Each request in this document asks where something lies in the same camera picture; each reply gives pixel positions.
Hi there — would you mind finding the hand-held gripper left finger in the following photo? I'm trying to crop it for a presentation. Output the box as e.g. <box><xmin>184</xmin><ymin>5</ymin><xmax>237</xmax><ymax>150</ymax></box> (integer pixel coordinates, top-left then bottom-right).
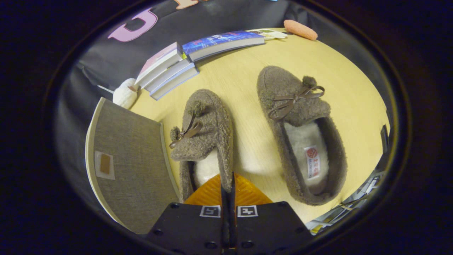
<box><xmin>147</xmin><ymin>172</ymin><xmax>229</xmax><ymax>254</ymax></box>

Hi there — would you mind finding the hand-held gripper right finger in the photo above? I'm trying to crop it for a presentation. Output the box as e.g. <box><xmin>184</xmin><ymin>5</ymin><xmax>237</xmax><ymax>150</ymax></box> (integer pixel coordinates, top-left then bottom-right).
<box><xmin>229</xmin><ymin>172</ymin><xmax>314</xmax><ymax>254</ymax></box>

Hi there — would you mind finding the brown fuzzy shoe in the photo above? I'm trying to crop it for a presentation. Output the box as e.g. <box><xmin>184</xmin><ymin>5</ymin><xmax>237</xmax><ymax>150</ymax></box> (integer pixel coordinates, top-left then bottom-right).
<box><xmin>257</xmin><ymin>66</ymin><xmax>348</xmax><ymax>206</ymax></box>
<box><xmin>169</xmin><ymin>89</ymin><xmax>235</xmax><ymax>203</ymax></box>

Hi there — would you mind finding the grey metal equipment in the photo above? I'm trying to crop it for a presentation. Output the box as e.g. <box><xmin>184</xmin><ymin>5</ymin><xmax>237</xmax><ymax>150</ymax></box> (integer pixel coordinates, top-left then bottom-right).
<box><xmin>306</xmin><ymin>170</ymin><xmax>387</xmax><ymax>234</ymax></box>

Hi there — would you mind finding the white paged book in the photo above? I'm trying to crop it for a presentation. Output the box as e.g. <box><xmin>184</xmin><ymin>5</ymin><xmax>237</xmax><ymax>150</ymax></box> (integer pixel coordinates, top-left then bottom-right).
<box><xmin>149</xmin><ymin>66</ymin><xmax>199</xmax><ymax>101</ymax></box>
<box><xmin>145</xmin><ymin>58</ymin><xmax>195</xmax><ymax>93</ymax></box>

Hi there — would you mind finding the black block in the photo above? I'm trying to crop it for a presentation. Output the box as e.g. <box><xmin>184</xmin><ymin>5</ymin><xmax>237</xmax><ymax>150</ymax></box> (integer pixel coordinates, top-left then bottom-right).
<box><xmin>380</xmin><ymin>124</ymin><xmax>390</xmax><ymax>153</ymax></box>

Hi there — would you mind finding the white plush toy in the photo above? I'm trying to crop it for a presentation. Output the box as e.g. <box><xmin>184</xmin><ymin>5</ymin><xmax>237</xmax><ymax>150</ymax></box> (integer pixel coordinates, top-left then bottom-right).
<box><xmin>113</xmin><ymin>78</ymin><xmax>139</xmax><ymax>109</ymax></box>

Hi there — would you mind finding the pink cover book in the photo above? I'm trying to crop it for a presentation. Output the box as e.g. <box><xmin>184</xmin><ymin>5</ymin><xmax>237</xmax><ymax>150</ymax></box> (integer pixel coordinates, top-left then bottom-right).
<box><xmin>134</xmin><ymin>42</ymin><xmax>184</xmax><ymax>89</ymax></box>

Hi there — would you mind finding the blue cover book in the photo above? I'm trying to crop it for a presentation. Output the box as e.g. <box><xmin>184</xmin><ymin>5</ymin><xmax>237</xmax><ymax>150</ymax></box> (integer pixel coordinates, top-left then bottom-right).
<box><xmin>182</xmin><ymin>30</ymin><xmax>266</xmax><ymax>62</ymax></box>

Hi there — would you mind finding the white compartment tray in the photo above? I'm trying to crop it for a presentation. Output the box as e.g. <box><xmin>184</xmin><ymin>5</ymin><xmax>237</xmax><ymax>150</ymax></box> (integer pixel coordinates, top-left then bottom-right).
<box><xmin>253</xmin><ymin>28</ymin><xmax>288</xmax><ymax>40</ymax></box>

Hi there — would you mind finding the orange plush roll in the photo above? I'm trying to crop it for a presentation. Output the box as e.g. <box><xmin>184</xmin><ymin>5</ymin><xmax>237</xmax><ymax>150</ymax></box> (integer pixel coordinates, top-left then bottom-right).
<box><xmin>284</xmin><ymin>19</ymin><xmax>318</xmax><ymax>40</ymax></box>

